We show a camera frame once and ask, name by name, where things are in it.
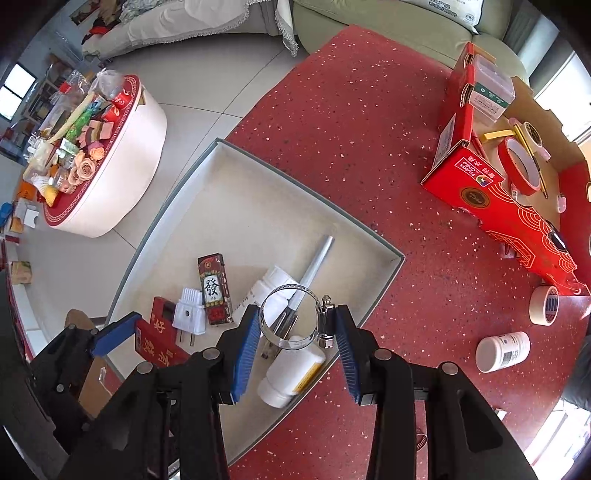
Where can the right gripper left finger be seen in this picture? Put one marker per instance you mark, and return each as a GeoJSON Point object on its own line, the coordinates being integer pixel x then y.
{"type": "Point", "coordinates": [165, 416]}

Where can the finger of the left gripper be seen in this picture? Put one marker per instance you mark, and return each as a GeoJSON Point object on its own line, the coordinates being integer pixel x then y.
{"type": "Point", "coordinates": [113, 335]}

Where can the red card box black end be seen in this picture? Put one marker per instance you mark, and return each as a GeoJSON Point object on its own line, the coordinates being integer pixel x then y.
{"type": "Point", "coordinates": [152, 350]}

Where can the white plug adapter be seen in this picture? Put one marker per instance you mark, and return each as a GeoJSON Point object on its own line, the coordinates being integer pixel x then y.
{"type": "Point", "coordinates": [189, 319]}

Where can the metal hose clamp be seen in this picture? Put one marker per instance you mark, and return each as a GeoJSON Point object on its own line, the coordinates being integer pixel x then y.
{"type": "Point", "coordinates": [278, 334]}
{"type": "Point", "coordinates": [421, 439]}

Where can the small white pill bottle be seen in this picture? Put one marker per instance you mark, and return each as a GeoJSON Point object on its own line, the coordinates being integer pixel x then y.
{"type": "Point", "coordinates": [259, 294]}

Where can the red flat box gold text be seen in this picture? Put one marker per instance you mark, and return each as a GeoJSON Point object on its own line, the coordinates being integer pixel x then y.
{"type": "Point", "coordinates": [161, 319]}

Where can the white bottle grey label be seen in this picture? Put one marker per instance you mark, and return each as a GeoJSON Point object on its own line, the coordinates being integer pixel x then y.
{"type": "Point", "coordinates": [502, 351]}

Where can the red mahjong lighter box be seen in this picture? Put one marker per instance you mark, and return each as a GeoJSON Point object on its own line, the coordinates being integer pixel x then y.
{"type": "Point", "coordinates": [214, 288]}

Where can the round white side table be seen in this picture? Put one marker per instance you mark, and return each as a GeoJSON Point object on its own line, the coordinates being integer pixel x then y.
{"type": "Point", "coordinates": [94, 170]}

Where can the white bottle yellow label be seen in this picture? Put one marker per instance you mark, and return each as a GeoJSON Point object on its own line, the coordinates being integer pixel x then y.
{"type": "Point", "coordinates": [289, 374]}

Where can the masking tape roll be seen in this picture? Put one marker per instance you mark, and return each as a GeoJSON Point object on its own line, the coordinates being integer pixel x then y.
{"type": "Point", "coordinates": [544, 305]}

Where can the white tray grey rim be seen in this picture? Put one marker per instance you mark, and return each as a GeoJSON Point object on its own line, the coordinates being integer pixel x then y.
{"type": "Point", "coordinates": [230, 202]}

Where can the silver pen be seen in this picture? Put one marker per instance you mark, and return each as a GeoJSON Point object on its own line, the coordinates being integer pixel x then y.
{"type": "Point", "coordinates": [316, 261]}

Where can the large red cardboard box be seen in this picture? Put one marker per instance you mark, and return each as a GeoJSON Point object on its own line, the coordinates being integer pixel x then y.
{"type": "Point", "coordinates": [544, 229]}

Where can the red tape roll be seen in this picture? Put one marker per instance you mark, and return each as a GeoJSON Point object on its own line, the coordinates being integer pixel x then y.
{"type": "Point", "coordinates": [519, 165]}

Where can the tape roll inside box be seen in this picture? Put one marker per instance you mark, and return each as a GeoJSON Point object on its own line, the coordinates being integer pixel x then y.
{"type": "Point", "coordinates": [532, 138]}

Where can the clear plastic container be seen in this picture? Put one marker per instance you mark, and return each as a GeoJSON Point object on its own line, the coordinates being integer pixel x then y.
{"type": "Point", "coordinates": [493, 91]}

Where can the green sofa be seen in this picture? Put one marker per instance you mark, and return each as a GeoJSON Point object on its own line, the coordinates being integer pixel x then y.
{"type": "Point", "coordinates": [431, 33]}

